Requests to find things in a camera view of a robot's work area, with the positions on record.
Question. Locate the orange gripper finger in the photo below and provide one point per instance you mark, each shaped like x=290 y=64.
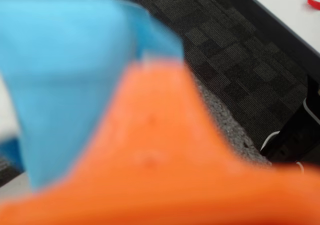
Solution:
x=155 y=172

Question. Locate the blue paper parcel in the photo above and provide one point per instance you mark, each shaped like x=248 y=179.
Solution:
x=62 y=60

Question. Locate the dark foam strip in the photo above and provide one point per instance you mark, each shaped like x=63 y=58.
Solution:
x=225 y=120

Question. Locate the black floor stand base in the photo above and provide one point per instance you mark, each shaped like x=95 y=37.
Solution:
x=295 y=135

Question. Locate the white panel black frame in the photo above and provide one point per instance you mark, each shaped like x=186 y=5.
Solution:
x=287 y=5

